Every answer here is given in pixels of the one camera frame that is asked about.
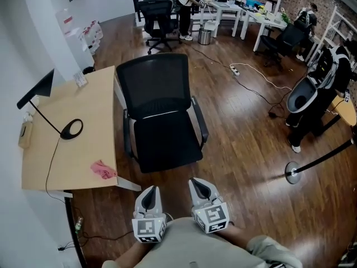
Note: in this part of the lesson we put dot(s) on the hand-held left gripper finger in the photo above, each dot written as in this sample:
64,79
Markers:
158,205
138,206

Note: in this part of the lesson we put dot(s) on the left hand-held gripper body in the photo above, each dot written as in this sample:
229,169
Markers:
146,229

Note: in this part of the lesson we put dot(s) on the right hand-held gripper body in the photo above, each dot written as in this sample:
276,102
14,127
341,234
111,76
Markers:
213,216

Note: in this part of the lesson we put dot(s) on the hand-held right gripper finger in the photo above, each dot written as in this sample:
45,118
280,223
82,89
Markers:
211,194
195,200

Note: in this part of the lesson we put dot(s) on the pink cloth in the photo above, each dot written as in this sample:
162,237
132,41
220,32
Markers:
103,169

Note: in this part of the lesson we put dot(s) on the black office chair seat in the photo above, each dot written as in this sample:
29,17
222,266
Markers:
167,144

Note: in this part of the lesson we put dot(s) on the person's right forearm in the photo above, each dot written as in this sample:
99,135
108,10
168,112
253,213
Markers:
234,237

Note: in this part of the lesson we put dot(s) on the person's left forearm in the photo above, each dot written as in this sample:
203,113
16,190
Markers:
131,255

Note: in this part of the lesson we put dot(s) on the clear plastic bottle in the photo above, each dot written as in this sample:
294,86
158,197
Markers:
79,225

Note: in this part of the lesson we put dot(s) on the black chair armrest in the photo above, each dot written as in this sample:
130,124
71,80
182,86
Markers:
127,138
202,124

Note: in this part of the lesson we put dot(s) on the light wooden desk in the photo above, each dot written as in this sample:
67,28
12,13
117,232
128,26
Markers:
83,121

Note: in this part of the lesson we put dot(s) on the black mesh chair backrest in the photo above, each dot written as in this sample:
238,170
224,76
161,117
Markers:
153,82

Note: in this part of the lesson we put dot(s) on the white power strip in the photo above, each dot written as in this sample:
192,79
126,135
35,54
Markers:
235,70

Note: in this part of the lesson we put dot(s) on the wooden tissue box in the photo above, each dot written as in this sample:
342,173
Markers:
25,135

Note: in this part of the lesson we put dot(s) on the clear sign holder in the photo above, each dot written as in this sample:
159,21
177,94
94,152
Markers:
80,80

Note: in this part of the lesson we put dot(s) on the small white gadget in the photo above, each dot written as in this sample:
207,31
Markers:
28,116

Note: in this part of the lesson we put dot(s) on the grey oval shell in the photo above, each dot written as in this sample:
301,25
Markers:
311,89

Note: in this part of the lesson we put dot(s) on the black desk lamp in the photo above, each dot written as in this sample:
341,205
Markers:
39,89

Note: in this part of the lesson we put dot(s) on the metal waste bin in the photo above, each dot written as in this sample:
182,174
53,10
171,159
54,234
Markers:
204,36

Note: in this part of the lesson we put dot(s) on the round wooden table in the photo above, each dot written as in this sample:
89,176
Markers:
347,109

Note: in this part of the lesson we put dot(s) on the black office chair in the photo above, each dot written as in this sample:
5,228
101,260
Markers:
290,38
156,13

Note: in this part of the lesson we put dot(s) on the pile of white cartons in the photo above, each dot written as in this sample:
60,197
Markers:
89,35

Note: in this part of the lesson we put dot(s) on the white desk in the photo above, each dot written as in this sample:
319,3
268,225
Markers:
220,10
267,21

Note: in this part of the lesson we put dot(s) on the green potted plant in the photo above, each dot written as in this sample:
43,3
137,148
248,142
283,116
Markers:
285,17

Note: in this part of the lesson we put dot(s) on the black metal railing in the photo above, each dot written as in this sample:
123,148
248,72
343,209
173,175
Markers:
134,10

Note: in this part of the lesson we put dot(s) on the tall white shelf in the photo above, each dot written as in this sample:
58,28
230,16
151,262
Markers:
327,33

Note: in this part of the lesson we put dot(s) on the black stanchion post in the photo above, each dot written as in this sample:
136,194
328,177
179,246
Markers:
293,173

